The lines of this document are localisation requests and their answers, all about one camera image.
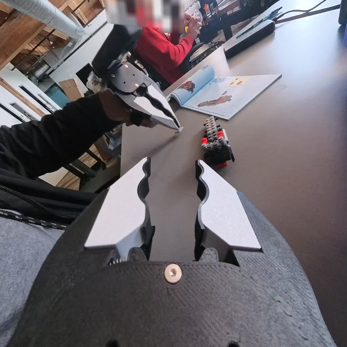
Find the silver ventilation duct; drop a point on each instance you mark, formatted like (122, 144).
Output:
(48, 13)

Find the blue pen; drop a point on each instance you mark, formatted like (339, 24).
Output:
(260, 23)

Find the person's left hand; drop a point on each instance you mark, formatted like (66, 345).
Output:
(113, 108)

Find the grey desk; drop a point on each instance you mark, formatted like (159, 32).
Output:
(284, 135)

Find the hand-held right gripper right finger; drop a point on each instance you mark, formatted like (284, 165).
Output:
(230, 217)

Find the small grey brick piece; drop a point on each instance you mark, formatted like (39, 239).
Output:
(178, 129)

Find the cardboard box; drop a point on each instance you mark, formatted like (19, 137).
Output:
(71, 89)

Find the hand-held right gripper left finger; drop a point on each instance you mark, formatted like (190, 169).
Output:
(122, 214)

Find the brick instruction booklet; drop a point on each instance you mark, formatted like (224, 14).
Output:
(238, 95)

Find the black computer monitor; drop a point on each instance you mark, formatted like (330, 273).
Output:
(84, 71)

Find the person's grey shirt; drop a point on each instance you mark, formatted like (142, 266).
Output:
(24, 271)

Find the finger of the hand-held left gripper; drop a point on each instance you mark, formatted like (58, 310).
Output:
(146, 107)
(158, 97)

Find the clear plastic wrapped bundle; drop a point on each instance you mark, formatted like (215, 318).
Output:
(95, 82)

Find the black power bank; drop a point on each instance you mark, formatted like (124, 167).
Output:
(249, 39)

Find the grey brick model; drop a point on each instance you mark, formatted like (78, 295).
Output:
(217, 146)

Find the person's left forearm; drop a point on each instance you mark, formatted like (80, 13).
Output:
(54, 135)

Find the person's black jacket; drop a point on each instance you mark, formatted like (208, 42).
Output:
(40, 195)

